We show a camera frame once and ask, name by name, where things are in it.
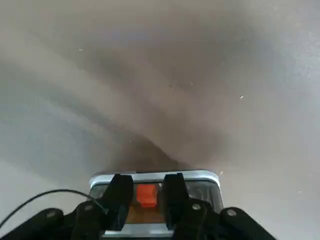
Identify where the white three-layer storage box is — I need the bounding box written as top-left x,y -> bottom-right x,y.
102,223 -> 176,238

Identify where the smoky clear drawer orange knob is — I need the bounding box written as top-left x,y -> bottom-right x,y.
89,170 -> 224,238

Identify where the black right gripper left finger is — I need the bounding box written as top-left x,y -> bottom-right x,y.
0,173 -> 134,240

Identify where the tan glossy sausage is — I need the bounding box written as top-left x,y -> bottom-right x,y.
126,199 -> 168,224

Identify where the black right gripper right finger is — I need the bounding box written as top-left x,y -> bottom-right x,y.
163,172 -> 278,240

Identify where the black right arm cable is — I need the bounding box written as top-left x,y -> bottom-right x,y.
0,189 -> 107,226

